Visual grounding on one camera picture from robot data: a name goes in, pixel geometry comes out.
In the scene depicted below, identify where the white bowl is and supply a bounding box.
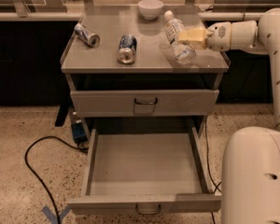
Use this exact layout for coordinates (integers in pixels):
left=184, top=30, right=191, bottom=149
left=137, top=0, right=163, bottom=20

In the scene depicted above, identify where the clear plastic water bottle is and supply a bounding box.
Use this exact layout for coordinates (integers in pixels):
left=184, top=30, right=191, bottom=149
left=164, top=10, right=196, bottom=64

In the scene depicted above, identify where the silver can on left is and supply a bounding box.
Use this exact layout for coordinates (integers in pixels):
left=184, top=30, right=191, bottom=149
left=74, top=23, right=100, bottom=48

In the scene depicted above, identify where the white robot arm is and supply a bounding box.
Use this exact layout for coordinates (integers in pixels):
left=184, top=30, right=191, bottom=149
left=177, top=8, right=280, bottom=224

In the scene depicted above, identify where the blue power box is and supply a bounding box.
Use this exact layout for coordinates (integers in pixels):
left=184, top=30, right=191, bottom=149
left=71, top=120, right=88, bottom=144

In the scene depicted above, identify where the closed grey upper drawer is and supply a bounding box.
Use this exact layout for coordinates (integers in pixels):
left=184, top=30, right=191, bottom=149
left=71, top=90, right=218, bottom=118

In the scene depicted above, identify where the white counter rail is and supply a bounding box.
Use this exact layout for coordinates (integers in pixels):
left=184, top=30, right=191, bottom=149
left=0, top=12, right=264, bottom=21

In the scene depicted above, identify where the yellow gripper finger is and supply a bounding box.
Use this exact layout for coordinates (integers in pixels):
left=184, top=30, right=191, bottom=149
left=177, top=27, right=213, bottom=49

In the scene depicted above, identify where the black cable on left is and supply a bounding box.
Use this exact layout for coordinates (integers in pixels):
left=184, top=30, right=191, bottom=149
left=24, top=135, right=90, bottom=224

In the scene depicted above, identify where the black cable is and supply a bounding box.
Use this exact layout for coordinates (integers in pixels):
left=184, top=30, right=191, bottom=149
left=204, top=121, right=223, bottom=224
left=24, top=135, right=90, bottom=224

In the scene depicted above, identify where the blue tape cross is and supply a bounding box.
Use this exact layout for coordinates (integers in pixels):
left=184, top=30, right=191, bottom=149
left=42, top=206, right=71, bottom=224

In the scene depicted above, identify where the grey drawer cabinet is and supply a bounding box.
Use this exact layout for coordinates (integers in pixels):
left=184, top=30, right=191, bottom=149
left=60, top=4, right=231, bottom=217

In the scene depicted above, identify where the blue soda can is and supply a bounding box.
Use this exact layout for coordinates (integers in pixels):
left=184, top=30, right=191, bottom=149
left=118, top=35, right=137, bottom=64

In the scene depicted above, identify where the black cable on right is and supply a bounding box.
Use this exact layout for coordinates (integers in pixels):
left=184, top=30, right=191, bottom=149
left=204, top=121, right=223, bottom=224

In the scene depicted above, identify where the open grey middle drawer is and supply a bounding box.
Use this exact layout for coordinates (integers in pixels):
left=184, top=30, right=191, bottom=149
left=68, top=128, right=221, bottom=215

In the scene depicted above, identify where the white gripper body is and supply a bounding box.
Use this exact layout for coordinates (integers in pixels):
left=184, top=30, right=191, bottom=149
left=206, top=21, right=258, bottom=51

